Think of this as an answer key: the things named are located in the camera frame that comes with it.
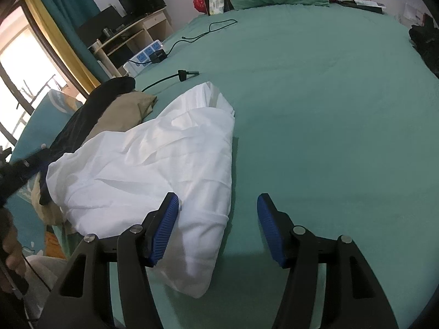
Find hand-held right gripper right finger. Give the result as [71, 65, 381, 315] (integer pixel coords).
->
[257, 193, 398, 329]

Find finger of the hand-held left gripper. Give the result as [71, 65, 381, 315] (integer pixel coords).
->
[0, 144, 52, 206]

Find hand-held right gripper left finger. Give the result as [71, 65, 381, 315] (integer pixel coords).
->
[38, 192, 180, 329]

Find white hooded jacket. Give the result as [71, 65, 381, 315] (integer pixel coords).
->
[46, 81, 237, 299]

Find black and tan folded clothes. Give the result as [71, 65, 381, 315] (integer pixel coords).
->
[31, 91, 158, 227]

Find person's left hand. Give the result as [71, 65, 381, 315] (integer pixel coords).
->
[0, 212, 27, 293]

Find person's grey trousers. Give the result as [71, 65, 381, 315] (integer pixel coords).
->
[21, 255, 69, 323]

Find light blue printed board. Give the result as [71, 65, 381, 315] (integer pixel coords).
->
[7, 87, 86, 257]

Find black garment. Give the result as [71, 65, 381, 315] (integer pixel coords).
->
[38, 76, 137, 206]

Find glass balcony door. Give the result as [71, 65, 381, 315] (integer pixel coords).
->
[0, 2, 88, 144]

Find bed with green sheet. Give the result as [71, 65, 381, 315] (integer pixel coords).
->
[10, 0, 439, 329]

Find yellow curtain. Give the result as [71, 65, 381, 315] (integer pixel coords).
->
[22, 0, 102, 98]

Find black monitor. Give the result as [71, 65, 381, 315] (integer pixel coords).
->
[76, 5, 123, 40]

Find white power strip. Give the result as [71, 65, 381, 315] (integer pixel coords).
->
[123, 40, 164, 75]

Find teal curtain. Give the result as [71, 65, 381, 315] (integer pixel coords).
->
[32, 0, 110, 88]

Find light wooden desk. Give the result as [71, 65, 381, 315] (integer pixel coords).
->
[87, 7, 174, 78]

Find black jacket pile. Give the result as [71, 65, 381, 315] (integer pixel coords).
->
[408, 15, 439, 78]

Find black plug cable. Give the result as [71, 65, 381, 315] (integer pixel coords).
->
[141, 69, 200, 91]

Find black charger with cable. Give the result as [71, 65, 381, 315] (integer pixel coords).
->
[151, 19, 238, 65]

